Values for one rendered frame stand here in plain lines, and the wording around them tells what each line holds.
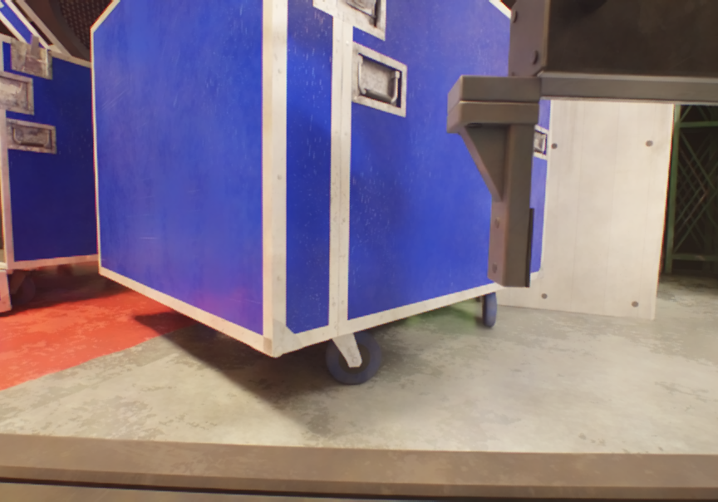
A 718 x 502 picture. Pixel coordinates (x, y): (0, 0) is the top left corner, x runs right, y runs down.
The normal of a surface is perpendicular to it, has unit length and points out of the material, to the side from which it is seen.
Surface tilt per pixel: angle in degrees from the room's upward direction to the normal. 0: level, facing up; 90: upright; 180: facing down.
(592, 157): 90
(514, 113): 90
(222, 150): 90
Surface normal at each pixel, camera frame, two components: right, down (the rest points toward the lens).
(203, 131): -0.69, 0.06
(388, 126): 0.72, 0.08
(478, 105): -0.02, 0.11
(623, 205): -0.38, 0.08
